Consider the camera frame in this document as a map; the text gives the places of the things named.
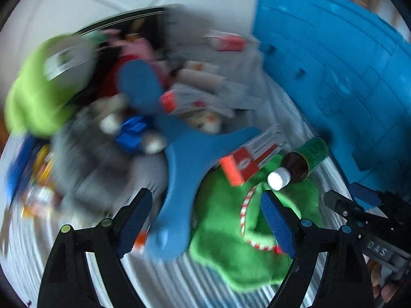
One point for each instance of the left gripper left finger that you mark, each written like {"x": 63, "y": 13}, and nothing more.
{"x": 113, "y": 238}

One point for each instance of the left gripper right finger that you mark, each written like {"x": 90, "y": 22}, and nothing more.
{"x": 293, "y": 236}

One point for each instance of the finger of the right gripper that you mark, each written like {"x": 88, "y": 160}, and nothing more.
{"x": 350, "y": 211}
{"x": 364, "y": 196}

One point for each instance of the green plush hat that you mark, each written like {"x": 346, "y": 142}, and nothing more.
{"x": 232, "y": 236}

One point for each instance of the brown medicine bottle green label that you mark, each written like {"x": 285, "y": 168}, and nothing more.
{"x": 297, "y": 165}

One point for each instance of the red white medicine box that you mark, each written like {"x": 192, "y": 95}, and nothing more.
{"x": 243, "y": 163}

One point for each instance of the blue plastic crate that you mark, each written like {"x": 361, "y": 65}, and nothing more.
{"x": 349, "y": 73}

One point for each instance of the small white chick plush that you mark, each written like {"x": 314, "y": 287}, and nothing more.
{"x": 205, "y": 121}

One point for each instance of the lime green plush toy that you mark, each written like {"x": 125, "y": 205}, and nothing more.
{"x": 38, "y": 101}

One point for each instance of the long white pink box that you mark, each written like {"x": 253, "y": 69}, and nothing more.
{"x": 182, "y": 99}

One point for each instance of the white tube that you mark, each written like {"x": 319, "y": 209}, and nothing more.
{"x": 202, "y": 80}

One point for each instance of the pink plush toy in box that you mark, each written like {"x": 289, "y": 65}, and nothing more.
{"x": 133, "y": 47}

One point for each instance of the black box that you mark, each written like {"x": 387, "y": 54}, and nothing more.
{"x": 151, "y": 23}

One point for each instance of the small pink tissue packet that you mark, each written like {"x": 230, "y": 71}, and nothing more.
{"x": 225, "y": 42}

